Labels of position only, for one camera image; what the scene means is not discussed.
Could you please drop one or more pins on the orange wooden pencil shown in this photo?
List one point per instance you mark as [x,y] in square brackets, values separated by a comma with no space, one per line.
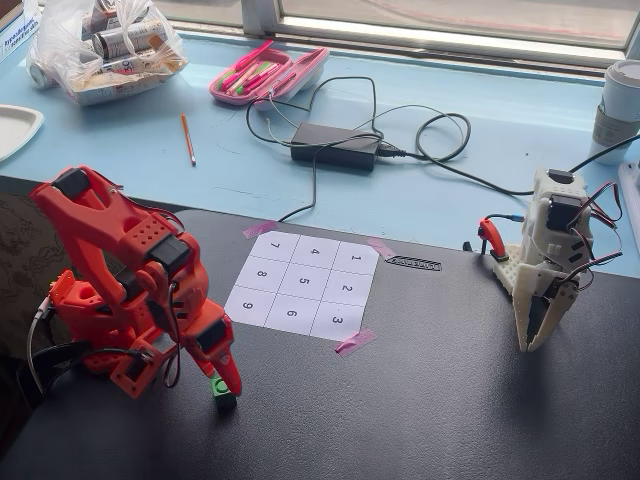
[188,140]

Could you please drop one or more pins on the grey window frame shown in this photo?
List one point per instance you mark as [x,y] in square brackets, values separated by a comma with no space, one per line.
[450,35]

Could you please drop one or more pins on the printed food tray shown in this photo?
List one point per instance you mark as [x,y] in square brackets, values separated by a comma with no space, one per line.
[115,91]

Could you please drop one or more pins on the pink tape piece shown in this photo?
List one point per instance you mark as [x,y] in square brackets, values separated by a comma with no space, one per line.
[381,247]
[355,342]
[260,229]

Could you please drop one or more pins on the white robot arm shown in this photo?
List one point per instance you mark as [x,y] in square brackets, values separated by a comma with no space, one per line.
[550,200]

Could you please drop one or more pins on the small metal can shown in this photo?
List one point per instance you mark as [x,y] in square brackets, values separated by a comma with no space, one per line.
[42,76]

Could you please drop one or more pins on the clear plastic bag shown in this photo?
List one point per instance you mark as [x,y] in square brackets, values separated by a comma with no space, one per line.
[60,45]

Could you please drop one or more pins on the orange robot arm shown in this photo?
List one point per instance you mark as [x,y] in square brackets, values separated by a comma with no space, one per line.
[85,235]

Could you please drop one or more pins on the dark patterned cloth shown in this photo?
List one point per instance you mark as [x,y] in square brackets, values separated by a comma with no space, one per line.
[20,250]

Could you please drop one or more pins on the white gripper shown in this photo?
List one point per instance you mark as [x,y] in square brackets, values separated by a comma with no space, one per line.
[546,311]

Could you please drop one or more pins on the pink pencil case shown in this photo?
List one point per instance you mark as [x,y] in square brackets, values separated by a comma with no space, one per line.
[305,70]

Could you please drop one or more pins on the Tide detergent cardboard box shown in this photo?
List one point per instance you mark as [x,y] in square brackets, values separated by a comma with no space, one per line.
[15,40]

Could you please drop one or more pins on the green cube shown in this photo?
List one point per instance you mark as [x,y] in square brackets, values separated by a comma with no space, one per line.
[219,388]

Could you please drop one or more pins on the printed cylinder container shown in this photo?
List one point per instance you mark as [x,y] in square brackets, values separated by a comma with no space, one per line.
[125,42]

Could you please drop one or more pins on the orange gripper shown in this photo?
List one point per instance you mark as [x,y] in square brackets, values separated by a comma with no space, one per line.
[214,346]

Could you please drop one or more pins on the pink pen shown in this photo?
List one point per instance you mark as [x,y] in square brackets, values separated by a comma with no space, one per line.
[255,54]

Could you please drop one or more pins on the white paper coffee cup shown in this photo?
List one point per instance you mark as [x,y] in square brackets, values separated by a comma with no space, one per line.
[617,100]

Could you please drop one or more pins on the white paper plate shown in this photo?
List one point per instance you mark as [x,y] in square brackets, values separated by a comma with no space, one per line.
[15,130]

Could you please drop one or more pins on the orange table clamp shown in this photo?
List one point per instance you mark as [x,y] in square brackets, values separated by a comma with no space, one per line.
[492,240]

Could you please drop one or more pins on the black power adapter brick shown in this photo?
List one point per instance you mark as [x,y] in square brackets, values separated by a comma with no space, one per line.
[335,145]

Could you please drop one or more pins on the white numbered grid paper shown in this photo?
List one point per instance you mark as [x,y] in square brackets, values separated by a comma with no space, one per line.
[305,280]

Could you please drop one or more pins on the white power strip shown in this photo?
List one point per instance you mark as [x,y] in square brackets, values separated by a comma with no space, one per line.
[632,185]

